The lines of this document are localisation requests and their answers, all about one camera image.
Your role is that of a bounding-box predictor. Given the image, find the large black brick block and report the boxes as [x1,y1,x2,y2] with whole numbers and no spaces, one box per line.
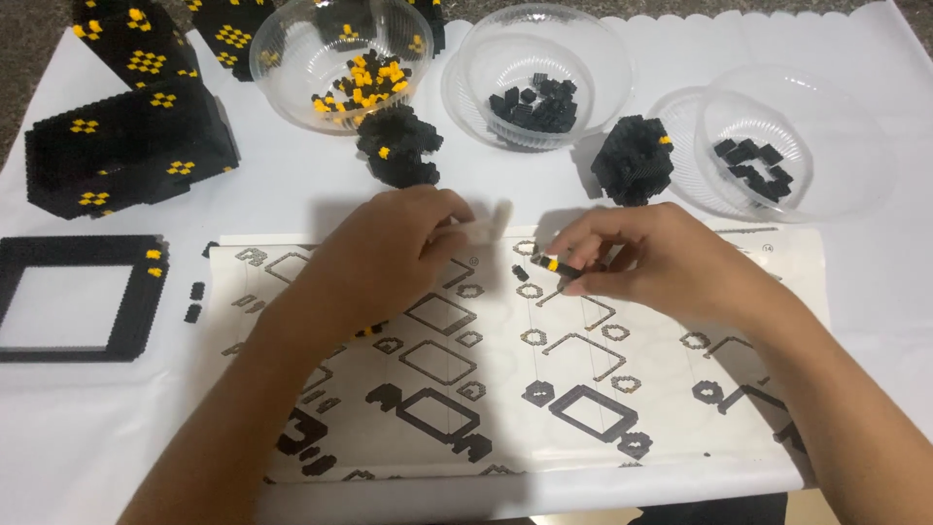
[25,76,240,221]

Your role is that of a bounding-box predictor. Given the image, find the white scalloped table cover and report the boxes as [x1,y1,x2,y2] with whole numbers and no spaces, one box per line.
[0,0,933,522]

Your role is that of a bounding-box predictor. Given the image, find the black chunky brick build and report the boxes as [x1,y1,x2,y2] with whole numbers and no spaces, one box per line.
[589,114,676,208]

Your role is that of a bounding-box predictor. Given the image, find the black and yellow brick piece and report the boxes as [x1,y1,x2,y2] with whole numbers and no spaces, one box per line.
[531,251,584,280]

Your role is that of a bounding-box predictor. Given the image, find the black brick wall yellow diamonds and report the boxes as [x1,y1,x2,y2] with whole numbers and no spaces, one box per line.
[186,0,278,83]

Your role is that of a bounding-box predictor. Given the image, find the clear bowl with yellow bricks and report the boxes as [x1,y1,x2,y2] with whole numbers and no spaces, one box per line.
[249,0,435,137]

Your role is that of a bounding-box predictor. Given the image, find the clear bowl with large bricks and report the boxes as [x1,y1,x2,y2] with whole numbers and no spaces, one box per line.
[647,63,899,224]

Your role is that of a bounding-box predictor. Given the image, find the person's left hand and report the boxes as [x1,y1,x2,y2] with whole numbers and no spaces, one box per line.
[302,186,476,336]

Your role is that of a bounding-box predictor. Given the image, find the narrow black brick build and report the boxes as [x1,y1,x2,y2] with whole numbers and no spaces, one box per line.
[408,0,448,58]

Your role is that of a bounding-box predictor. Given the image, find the pile of small black bricks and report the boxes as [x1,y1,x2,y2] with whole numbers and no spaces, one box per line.
[487,72,579,135]

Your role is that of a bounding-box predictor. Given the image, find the tall black brick tower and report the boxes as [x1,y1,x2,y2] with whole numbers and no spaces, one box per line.
[71,0,202,92]

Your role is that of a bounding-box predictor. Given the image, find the black curved brick build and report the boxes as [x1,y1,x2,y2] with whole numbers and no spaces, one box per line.
[355,105,445,190]

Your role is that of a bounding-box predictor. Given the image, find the brick building instruction sheet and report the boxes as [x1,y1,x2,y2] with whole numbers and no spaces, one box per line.
[207,226,832,486]

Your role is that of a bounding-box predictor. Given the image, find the black square brick frame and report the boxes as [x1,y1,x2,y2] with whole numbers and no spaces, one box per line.
[0,235,170,364]

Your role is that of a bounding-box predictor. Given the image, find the person's dark clothing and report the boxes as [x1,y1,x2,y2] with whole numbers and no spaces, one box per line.
[625,493,790,525]

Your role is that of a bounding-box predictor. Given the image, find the person's right hand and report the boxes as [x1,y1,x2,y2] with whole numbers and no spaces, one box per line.
[543,203,775,323]

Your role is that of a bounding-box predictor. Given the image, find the clear bowl with small bricks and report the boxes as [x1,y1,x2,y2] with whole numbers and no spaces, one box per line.
[440,3,634,153]

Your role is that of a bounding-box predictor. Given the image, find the pile of large black bricks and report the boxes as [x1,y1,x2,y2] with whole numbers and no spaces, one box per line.
[712,138,795,204]

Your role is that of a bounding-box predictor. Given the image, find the pile of yellow black bricks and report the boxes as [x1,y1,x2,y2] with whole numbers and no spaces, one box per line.
[311,49,414,126]

